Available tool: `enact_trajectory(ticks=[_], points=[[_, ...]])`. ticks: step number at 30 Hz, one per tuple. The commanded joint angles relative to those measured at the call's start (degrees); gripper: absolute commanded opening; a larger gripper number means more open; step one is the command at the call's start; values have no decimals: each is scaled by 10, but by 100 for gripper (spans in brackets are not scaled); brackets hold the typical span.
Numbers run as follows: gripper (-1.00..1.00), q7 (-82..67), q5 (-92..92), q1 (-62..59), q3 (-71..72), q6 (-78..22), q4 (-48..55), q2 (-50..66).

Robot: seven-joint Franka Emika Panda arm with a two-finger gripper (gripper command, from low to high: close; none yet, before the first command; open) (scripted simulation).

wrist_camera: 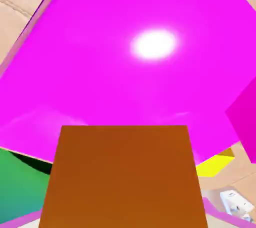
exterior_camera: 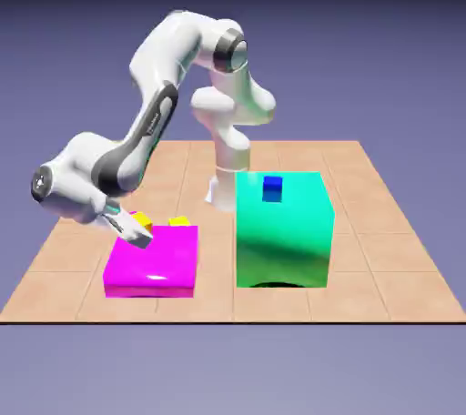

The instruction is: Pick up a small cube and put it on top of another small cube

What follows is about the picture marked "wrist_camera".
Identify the small orange cube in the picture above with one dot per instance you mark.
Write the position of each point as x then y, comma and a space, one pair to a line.
124, 178

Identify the small yellow cube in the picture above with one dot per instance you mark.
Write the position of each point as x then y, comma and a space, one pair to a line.
212, 167

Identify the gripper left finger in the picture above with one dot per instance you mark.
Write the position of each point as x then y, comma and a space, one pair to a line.
22, 219

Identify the large green box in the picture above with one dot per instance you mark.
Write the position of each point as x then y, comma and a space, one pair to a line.
18, 188

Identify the large magenta box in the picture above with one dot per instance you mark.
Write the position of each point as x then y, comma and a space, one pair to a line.
96, 52

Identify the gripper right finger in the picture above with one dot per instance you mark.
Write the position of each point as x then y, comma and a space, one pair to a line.
224, 217

